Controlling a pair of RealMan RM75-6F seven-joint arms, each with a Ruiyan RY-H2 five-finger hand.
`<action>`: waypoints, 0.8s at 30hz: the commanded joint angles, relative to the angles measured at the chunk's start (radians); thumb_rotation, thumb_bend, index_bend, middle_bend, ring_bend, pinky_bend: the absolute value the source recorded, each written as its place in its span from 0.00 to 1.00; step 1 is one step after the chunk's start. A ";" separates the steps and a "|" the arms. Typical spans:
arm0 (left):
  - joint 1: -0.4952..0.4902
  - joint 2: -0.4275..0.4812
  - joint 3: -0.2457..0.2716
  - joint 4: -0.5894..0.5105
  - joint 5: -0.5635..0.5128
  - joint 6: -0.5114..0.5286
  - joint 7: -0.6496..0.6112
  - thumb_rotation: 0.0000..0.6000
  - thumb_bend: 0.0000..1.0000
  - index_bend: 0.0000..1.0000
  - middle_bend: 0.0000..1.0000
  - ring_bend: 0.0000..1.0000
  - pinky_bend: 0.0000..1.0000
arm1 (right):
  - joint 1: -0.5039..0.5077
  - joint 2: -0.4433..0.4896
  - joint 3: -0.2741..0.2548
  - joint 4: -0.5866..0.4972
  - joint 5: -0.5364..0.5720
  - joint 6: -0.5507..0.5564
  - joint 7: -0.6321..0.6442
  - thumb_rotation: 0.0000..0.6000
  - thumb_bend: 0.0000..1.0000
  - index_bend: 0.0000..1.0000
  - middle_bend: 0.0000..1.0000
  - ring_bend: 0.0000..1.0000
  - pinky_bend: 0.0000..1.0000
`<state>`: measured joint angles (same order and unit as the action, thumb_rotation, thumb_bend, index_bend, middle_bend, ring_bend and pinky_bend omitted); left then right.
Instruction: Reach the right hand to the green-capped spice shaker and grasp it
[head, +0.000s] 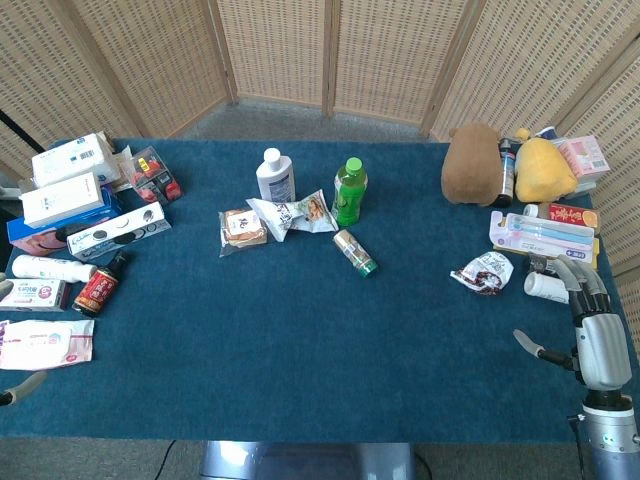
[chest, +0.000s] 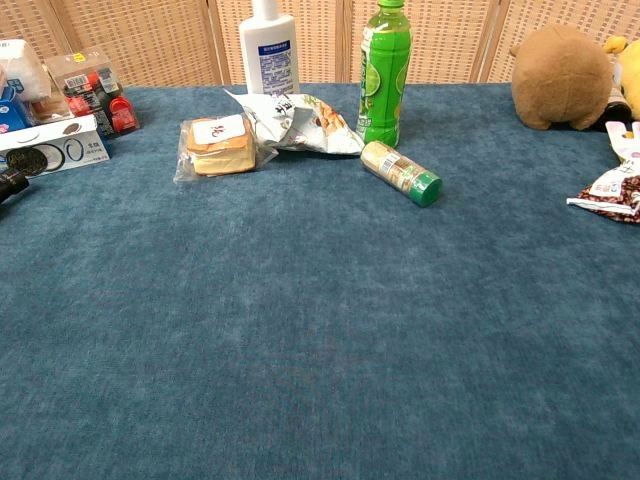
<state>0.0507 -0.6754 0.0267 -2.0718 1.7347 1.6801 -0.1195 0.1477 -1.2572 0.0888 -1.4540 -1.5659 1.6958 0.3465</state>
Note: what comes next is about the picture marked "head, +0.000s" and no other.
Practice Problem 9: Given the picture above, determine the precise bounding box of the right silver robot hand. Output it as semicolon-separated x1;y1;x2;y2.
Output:
513;255;634;391

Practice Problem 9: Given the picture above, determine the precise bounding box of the small green-capped clear bottle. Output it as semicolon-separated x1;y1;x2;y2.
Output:
333;229;380;279

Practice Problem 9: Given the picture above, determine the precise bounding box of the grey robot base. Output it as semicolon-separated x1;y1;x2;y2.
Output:
199;440;416;480

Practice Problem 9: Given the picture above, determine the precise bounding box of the small white pill bottle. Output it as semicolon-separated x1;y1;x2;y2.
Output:
523;270;571;304

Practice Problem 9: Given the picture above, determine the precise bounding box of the toothbrush blister pack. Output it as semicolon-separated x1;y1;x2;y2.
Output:
489;210;600;265

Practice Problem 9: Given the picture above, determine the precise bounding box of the red gift box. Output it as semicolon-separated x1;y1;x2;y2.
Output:
547;202;600;231

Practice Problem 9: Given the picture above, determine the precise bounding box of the white red snack packet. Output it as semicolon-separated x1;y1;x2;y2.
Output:
449;251;515;296

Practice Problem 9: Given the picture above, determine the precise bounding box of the yellow plush toy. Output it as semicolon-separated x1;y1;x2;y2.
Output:
513;128;579;204

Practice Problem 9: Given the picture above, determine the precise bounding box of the black spray can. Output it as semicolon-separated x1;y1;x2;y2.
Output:
494;135;517;208

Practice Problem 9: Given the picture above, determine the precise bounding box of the brown capybara plush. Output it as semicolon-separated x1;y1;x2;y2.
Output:
441;122;504;207

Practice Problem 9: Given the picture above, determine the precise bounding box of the blue table cloth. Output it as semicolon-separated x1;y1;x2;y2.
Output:
0;138;632;443

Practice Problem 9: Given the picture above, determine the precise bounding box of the green tea bottle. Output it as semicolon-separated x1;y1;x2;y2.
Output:
332;156;369;228

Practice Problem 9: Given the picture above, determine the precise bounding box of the white snack bag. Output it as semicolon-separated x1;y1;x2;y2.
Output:
246;188;340;243

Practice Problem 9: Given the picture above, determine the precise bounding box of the white lotion bottle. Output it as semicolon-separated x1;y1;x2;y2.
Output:
255;147;295;205

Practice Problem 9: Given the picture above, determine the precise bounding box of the packaged bread slice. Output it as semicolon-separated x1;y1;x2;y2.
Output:
218;208;269;258

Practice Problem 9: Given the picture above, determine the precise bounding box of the woven folding screen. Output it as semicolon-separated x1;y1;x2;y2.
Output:
0;0;640;359

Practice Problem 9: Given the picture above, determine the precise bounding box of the clear box red fruit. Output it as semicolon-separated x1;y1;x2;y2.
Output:
130;145;184;206

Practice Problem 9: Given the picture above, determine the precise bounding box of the oreo cookie box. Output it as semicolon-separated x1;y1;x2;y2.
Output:
66;201;172;262

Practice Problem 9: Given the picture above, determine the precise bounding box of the dark soy sauce bottle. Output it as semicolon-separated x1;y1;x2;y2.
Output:
72;251;128;319

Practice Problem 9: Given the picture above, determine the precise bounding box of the beige paper packet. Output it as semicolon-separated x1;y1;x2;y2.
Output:
109;144;135;194

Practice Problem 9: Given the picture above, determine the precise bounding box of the blue box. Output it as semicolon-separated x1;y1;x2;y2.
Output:
6;187;125;241

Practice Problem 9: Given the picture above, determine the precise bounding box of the pink wet wipes pack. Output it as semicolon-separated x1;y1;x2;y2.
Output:
0;318;96;372

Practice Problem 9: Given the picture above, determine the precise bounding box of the white tube bottle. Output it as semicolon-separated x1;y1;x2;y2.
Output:
11;253;98;284

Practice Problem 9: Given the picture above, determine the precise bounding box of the white box stack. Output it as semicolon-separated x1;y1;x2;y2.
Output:
31;131;122;189

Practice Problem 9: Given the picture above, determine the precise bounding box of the white flat box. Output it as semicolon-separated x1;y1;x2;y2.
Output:
19;171;105;229

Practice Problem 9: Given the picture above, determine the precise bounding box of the white pink toothpaste box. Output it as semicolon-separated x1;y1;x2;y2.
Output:
0;278;72;312

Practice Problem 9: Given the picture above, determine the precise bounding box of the black cable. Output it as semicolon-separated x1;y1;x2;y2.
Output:
149;439;177;480

